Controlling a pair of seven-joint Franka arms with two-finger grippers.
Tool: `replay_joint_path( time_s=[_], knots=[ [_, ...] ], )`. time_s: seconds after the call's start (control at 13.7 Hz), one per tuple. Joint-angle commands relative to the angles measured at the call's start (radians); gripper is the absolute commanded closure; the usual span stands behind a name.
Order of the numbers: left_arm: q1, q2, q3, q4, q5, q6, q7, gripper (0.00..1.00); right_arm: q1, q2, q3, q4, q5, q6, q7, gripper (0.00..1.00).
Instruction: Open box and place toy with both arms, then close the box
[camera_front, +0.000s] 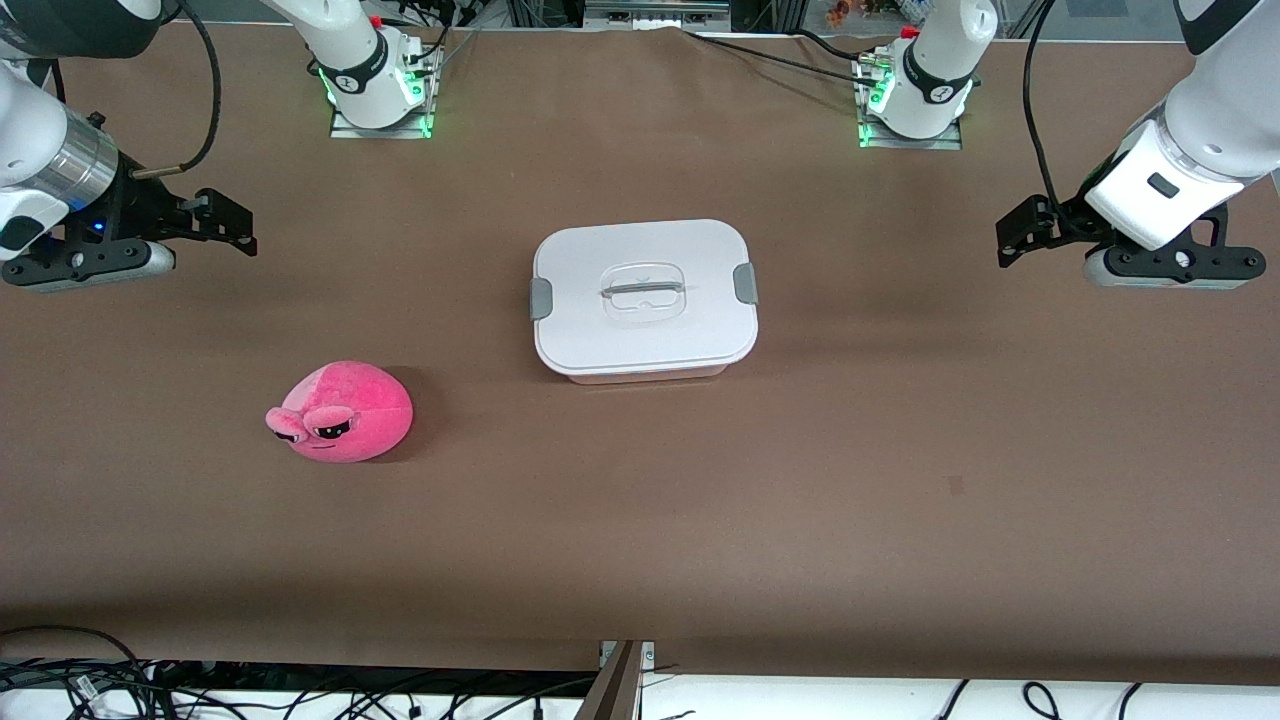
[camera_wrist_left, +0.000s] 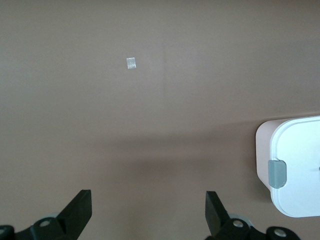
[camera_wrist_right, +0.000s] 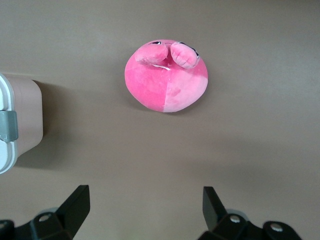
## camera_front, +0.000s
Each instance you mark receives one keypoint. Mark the aluminium frame profile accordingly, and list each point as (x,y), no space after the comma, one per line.
(655,8)

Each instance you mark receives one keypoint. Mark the translucent plastic storage box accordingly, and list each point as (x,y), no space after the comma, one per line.
(650,378)

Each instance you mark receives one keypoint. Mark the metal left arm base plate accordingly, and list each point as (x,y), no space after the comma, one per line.
(940,144)

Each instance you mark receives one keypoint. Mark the grey lid latch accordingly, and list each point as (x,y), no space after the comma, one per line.
(746,285)
(541,298)

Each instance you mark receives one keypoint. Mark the pink plush toy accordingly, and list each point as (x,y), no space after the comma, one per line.
(360,410)

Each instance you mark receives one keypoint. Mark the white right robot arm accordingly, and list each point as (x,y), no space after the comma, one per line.
(360,60)

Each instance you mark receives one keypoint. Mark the metal table bracket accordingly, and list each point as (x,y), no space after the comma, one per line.
(625,655)

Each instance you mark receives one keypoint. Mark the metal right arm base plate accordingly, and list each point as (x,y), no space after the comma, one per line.
(400,131)

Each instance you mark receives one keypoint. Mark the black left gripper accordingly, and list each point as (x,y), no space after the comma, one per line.
(1062,222)

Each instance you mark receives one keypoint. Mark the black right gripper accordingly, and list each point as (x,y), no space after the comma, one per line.
(140,208)

